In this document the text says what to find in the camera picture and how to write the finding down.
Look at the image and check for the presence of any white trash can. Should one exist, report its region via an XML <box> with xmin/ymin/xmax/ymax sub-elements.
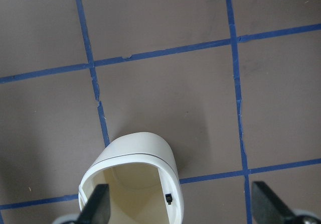
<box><xmin>78</xmin><ymin>132</ymin><xmax>184</xmax><ymax>223</ymax></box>

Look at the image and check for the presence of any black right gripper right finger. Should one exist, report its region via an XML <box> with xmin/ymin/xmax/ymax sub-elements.
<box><xmin>251</xmin><ymin>181</ymin><xmax>301</xmax><ymax>224</ymax></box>

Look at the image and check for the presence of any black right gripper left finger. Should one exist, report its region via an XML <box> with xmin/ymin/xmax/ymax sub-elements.
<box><xmin>76</xmin><ymin>184</ymin><xmax>111</xmax><ymax>224</ymax></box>

